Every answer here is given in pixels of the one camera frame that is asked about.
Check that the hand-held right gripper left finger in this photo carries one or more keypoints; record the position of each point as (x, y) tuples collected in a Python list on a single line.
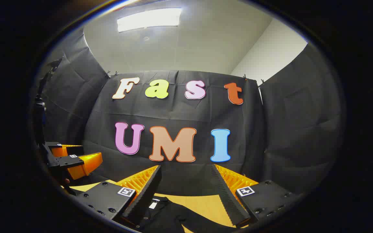
[(144, 197)]

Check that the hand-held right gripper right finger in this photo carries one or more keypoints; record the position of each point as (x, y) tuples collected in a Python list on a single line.
[(228, 197)]

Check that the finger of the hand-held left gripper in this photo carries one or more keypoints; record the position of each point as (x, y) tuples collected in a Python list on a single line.
[(86, 163), (66, 150)]

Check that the black button shirt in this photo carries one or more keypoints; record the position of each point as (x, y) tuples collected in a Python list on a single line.
[(167, 216)]

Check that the black backdrop cloth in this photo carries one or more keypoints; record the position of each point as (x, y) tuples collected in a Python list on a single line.
[(173, 113)]

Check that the ceiling light panel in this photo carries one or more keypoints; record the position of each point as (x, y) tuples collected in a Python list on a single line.
[(147, 19)]

